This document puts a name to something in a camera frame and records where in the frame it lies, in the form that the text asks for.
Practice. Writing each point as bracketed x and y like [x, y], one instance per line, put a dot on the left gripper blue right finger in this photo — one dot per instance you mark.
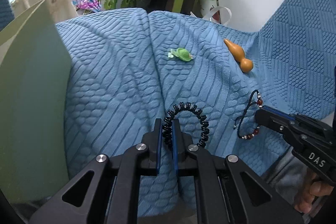
[180, 142]

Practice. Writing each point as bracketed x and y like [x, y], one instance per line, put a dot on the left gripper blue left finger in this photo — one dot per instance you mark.
[155, 148]

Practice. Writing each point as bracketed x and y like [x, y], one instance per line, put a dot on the green hat hair clip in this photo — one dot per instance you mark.
[180, 53]

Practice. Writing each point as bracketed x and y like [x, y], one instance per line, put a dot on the orange gourd ornament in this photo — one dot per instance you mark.
[246, 65]

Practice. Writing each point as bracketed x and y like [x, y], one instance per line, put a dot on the pale green box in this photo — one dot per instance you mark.
[35, 68]

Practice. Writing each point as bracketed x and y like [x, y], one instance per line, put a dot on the person right hand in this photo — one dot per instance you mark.
[310, 190]

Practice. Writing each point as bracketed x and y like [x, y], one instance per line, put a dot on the purple patterned cloth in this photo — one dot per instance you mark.
[92, 6]

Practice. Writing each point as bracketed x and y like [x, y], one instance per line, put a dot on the white bag with straps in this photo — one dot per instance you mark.
[214, 11]

